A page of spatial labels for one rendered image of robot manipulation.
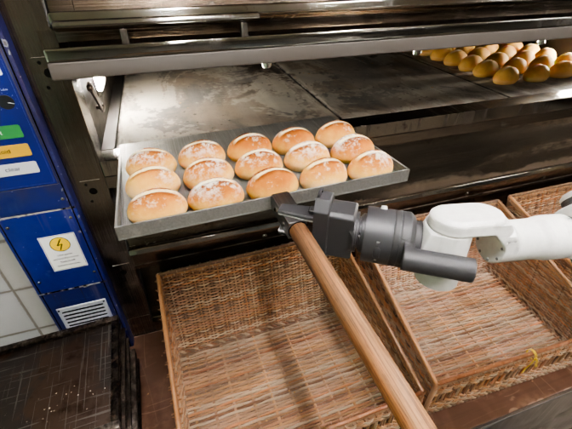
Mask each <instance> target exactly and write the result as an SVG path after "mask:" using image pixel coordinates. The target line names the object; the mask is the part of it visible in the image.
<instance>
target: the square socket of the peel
mask: <svg viewBox="0 0 572 429"><path fill-rule="evenodd" d="M281 204H293V205H297V204H296V202H295V201H294V199H293V198H292V197H291V195H290V194H289V192H279V193H275V194H272V211H273V212H274V214H275V215H276V217H277V219H278V221H279V223H280V225H281V227H282V228H283V230H284V232H285V233H286V235H287V237H288V238H292V237H291V236H290V234H289V230H290V228H291V226H293V225H294V224H296V223H299V222H302V223H305V224H306V226H307V221H304V220H298V219H295V218H291V217H288V216H283V215H280V214H278V213H277V211H278V209H279V207H280V205H281Z"/></svg>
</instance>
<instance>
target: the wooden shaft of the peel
mask: <svg viewBox="0 0 572 429"><path fill-rule="evenodd" d="M289 234H290V236H291V237H292V239H293V240H294V242H295V245H296V246H297V248H298V250H299V251H300V253H301V255H302V257H303V258H304V260H305V262H306V264H307V265H308V267H309V269H310V270H311V272H312V275H313V276H314V277H315V279H316V281H317V283H318V285H319V287H320V288H321V290H322V291H323V293H324V295H325V297H326V299H327V300H328V302H329V304H330V305H331V307H332V309H333V311H334V312H335V315H336V317H338V319H339V321H340V323H341V325H342V327H343V329H344V330H345V331H346V334H347V335H348V337H349V339H350V341H351V342H352V344H353V346H354V347H355V349H356V351H357V353H358V355H359V357H360V358H361V359H362V361H363V364H364V366H365V367H366V369H367V370H368V372H369V374H370V376H371V378H372V379H373V381H374V383H375V384H376V386H377V388H378V390H379V391H380V394H381V396H382V397H383V398H384V400H385V402H386V404H387V406H388V408H389V409H390V410H391V412H392V414H393V416H394V418H395V420H396V421H397V423H398V425H399V426H400V428H401V429H437V427H436V426H435V424H434V423H433V421H432V419H431V417H430V416H429V414H428V413H427V412H426V410H425V409H424V407H423V405H422V404H421V402H420V400H419V399H418V397H416V395H415V393H414V391H413V390H412V388H411V387H410V385H409V383H408V382H407V381H406V379H405V378H404V376H403V374H402V373H401V371H400V370H399V368H398V367H397V365H396V364H395V362H394V361H393V359H392V357H391V356H390V354H389V353H388V351H387V349H386V348H385V347H384V345H383V344H382V342H381V341H380V339H379V337H378V335H377V334H376V333H375V331H374V330H373V328H372V327H371V325H370V323H369V321H368V320H367V318H366V317H365V316H364V315H363V313H362V311H361V309H360V308H359V306H358V304H357V303H356V301H355V300H354V299H353V298H352V295H351V294H350V292H349V291H348V289H347V288H346V286H345V284H344V283H343V282H342V280H341V279H340V277H339V275H338V274H337V272H336V271H335V269H334V268H333V266H332V265H331V263H330V262H329V260H328V258H327V257H326V255H325V253H324V252H323V251H322V249H321V248H320V246H319V245H318V243H317V241H316V239H315V238H314V236H313V235H312V234H311V232H310V231H309V229H308V228H307V226H306V224H305V223H302V222H299V223H296V224H294V225H293V226H291V228H290V230H289Z"/></svg>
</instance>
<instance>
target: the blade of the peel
mask: <svg viewBox="0 0 572 429"><path fill-rule="evenodd" d="M334 120H336V119H334V118H333V117H332V116H325V117H314V118H308V119H301V120H295V121H288V122H282V123H271V124H265V125H259V126H253V127H246V128H240V129H228V130H222V131H216V132H209V133H203V134H192V135H186V136H180V137H174V138H167V139H161V140H149V141H143V142H137V143H131V144H124V145H119V159H118V172H117V198H116V211H115V224H114V228H115V231H116V234H117V237H118V241H122V240H126V239H130V238H134V237H142V236H146V235H151V234H154V233H159V232H166V231H171V230H174V229H179V228H183V227H188V226H195V225H199V224H203V223H208V222H212V221H216V220H224V219H228V218H232V217H237V216H240V215H248V214H253V213H257V212H260V211H265V210H269V209H272V196H268V197H260V198H256V199H251V198H250V197H249V195H248V193H247V191H246V187H247V184H248V182H249V181H248V180H243V179H240V178H239V177H238V176H237V174H236V172H235V166H236V163H237V162H233V161H232V160H231V159H230V158H229V157H228V155H227V149H228V146H229V145H230V143H231V142H232V141H233V140H234V139H235V138H237V137H238V136H239V135H241V134H245V133H257V134H262V135H264V136H265V137H266V138H267V139H268V140H269V141H270V142H271V144H272V142H273V140H274V138H275V136H276V135H277V134H278V133H279V132H281V131H282V130H284V129H286V128H289V127H301V128H303V129H307V130H308V131H310V132H311V133H312V135H313V137H314V140H315V136H316V133H317V132H318V130H319V129H320V128H321V127H322V126H324V124H326V123H329V122H331V121H334ZM196 140H211V141H213V142H215V143H217V144H219V145H220V146H221V147H222V148H223V150H224V152H225V154H226V158H225V161H227V162H228V163H229V164H230V165H231V166H232V168H233V171H234V176H233V179H232V180H234V181H236V182H237V183H238V184H239V185H240V186H241V187H242V188H243V192H244V199H243V201H242V202H238V203H230V204H226V205H221V206H217V207H212V208H207V209H200V210H195V211H193V210H192V209H191V208H190V206H189V205H188V208H187V211H186V213H182V214H174V215H170V216H165V217H161V218H156V219H151V220H143V221H139V222H135V223H133V222H132V221H130V220H129V218H128V215H127V210H128V206H129V203H130V202H131V200H132V198H131V197H129V196H128V195H127V193H126V191H125V186H126V182H127V180H128V178H129V175H128V173H127V172H126V162H127V160H128V158H129V157H130V156H131V155H132V154H133V153H134V152H136V151H138V150H139V149H143V148H147V147H153V148H158V149H162V150H165V151H166V152H168V153H170V154H171V155H172V156H173V157H174V159H175V160H176V162H177V168H176V170H175V173H176V174H177V175H178V176H179V178H180V189H179V190H178V193H180V194H181V195H182V196H183V197H184V198H185V200H186V201H187V204H188V196H189V193H190V191H191V190H192V189H189V188H188V187H187V186H186V185H185V183H184V181H183V176H184V173H185V169H183V168H182V167H181V166H180V164H179V161H178V157H179V154H180V151H181V150H182V148H183V147H185V146H186V145H188V144H189V143H191V142H193V141H196ZM389 156H390V155H389ZM390 157H391V156H390ZM391 158H392V161H393V170H392V172H389V173H384V174H377V175H372V176H368V177H363V178H359V179H355V180H352V179H350V178H349V176H348V175H347V178H346V181H342V182H338V183H333V184H328V185H324V186H316V187H312V188H307V189H304V188H303V187H302V186H301V184H300V175H301V173H302V172H295V171H291V170H290V171H291V172H293V173H294V174H295V176H296V178H297V180H298V183H299V186H298V189H297V191H294V192H290V193H289V194H290V195H291V197H292V198H293V199H294V201H295V202H296V204H298V203H305V202H310V201H314V200H316V197H317V195H318V192H319V190H320V188H324V191H326V192H333V193H334V195H335V196H339V195H343V194H347V193H351V192H359V191H363V190H367V189H371V188H376V187H380V186H387V185H391V184H396V183H400V182H405V181H408V178H409V171H410V169H409V168H407V167H406V166H404V165H403V164H401V163H400V162H399V161H398V160H396V159H395V158H393V157H391Z"/></svg>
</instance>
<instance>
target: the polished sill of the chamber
mask: <svg viewBox="0 0 572 429"><path fill-rule="evenodd" d="M569 108H572V89H569V90H563V91H556V92H549V93H543V94H530V95H524V96H517V97H510V98H504V99H497V100H485V101H478V102H471V103H465V104H458V105H451V106H439V107H432V108H426V109H419V110H412V111H406V112H393V113H387V114H380V115H373V116H367V117H354V118H348V119H341V120H342V121H345V122H347V123H349V124H351V126H352V127H353V129H354V132H355V133H357V134H361V135H364V136H366V137H368V138H374V137H380V136H385V135H391V134H402V133H408V132H414V131H420V130H426V129H436V128H442V127H448V126H455V125H460V124H466V123H477V122H482V121H489V120H495V119H501V118H507V117H517V116H523V115H529V114H535V113H541V112H552V111H557V110H563V109H569ZM118 159H119V148H118V149H111V150H105V151H101V156H100V166H101V168H102V171H103V174H104V176H105V177H108V176H114V175H117V172H118Z"/></svg>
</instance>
